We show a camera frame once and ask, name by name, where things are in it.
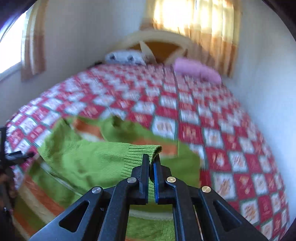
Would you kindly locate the green orange striped knit sweater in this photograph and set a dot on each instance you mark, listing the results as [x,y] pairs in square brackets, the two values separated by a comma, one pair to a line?
[80,153]

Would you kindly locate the cream wooden headboard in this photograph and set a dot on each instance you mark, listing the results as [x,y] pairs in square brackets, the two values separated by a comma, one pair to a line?
[161,47]

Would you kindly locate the dark furniture beside bed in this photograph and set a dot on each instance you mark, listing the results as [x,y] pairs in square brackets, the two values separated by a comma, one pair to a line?
[8,190]

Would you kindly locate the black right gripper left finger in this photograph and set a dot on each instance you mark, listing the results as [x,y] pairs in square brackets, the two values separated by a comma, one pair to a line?
[101,214]

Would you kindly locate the red patchwork bedspread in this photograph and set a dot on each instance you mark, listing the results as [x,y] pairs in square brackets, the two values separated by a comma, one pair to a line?
[235,160]

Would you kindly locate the yellow curtain at left window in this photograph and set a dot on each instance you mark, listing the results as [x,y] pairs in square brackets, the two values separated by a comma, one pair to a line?
[33,60]

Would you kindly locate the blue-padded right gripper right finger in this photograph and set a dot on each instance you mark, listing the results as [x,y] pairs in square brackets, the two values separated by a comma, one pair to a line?
[199,213]

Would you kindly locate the pink folded blanket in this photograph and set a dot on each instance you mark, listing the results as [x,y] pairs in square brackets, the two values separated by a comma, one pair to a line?
[195,68]

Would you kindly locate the yellow curtain behind headboard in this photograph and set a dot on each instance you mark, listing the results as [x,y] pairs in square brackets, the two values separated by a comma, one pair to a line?
[213,27]

